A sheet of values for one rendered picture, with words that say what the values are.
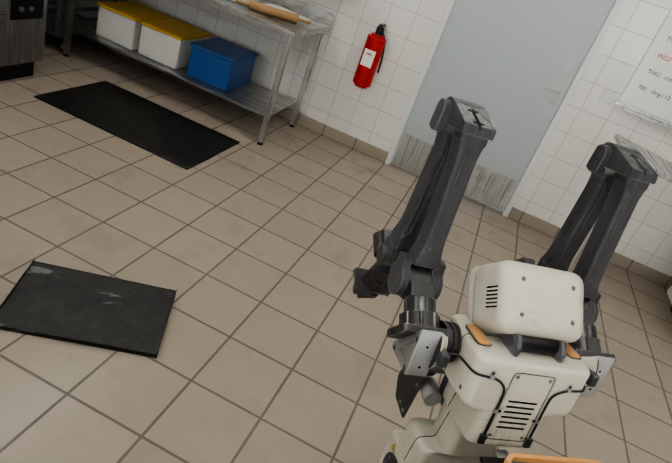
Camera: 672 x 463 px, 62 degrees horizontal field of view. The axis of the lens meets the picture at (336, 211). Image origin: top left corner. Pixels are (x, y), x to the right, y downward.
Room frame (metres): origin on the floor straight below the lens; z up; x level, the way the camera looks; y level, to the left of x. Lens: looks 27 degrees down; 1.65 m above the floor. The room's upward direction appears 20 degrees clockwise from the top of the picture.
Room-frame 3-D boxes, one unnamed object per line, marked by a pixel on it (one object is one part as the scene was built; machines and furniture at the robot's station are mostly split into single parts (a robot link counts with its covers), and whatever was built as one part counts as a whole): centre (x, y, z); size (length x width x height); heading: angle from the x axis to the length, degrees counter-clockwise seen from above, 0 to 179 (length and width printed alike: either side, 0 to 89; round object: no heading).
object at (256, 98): (4.39, 1.55, 0.49); 1.90 x 0.72 x 0.98; 80
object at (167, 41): (4.41, 1.70, 0.36); 0.46 x 0.38 x 0.26; 170
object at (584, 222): (1.35, -0.59, 1.18); 0.11 x 0.06 x 0.43; 108
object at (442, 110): (1.21, -0.18, 1.18); 0.11 x 0.06 x 0.43; 109
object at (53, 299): (1.70, 0.79, 0.01); 0.60 x 0.40 x 0.03; 103
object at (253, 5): (4.15, 0.92, 0.91); 0.56 x 0.06 x 0.06; 108
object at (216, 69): (4.33, 1.25, 0.36); 0.46 x 0.38 x 0.26; 171
